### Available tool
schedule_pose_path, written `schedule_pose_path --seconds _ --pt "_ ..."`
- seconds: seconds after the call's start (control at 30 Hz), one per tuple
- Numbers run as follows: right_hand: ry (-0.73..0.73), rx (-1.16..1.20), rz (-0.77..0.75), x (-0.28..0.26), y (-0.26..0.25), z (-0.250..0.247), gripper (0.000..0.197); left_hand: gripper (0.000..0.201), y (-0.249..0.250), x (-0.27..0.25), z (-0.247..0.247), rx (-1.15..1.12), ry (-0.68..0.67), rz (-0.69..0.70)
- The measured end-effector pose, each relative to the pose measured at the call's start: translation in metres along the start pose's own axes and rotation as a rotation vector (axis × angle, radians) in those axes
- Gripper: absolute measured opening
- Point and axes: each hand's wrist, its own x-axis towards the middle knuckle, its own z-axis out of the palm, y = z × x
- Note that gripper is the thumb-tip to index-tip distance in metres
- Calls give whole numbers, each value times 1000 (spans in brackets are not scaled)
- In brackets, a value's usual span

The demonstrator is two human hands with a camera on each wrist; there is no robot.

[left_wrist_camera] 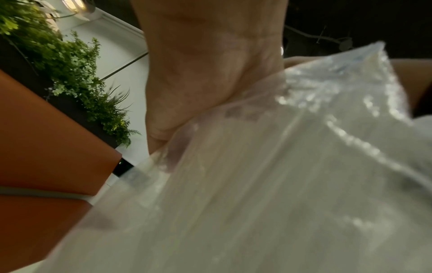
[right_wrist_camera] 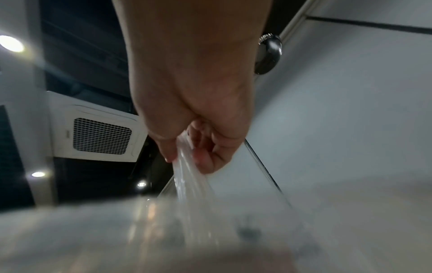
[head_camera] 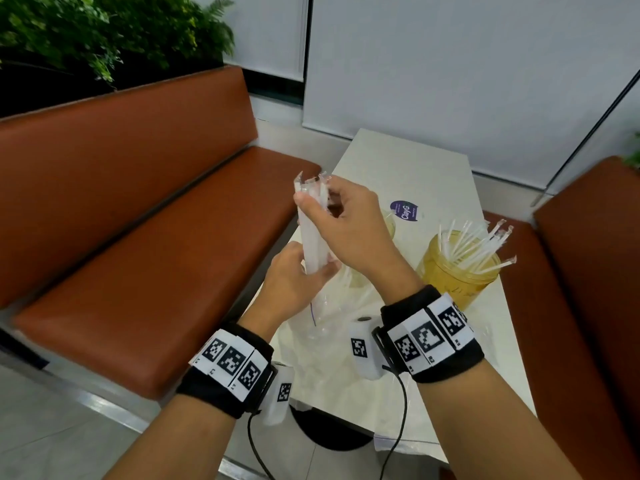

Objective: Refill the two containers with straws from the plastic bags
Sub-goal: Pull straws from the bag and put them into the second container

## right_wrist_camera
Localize white ceiling air vent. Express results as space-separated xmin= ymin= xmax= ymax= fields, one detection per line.
xmin=47 ymin=90 xmax=149 ymax=163

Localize bundle of white straws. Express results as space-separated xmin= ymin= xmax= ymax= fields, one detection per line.
xmin=170 ymin=134 xmax=234 ymax=273

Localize person's right hand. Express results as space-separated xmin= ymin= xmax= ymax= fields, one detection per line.
xmin=111 ymin=0 xmax=274 ymax=175

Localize clear zip plastic bag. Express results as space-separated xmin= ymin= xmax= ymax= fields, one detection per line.
xmin=0 ymin=181 xmax=432 ymax=273

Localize round metal ceiling fixture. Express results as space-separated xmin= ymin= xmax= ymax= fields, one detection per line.
xmin=254 ymin=33 xmax=283 ymax=75

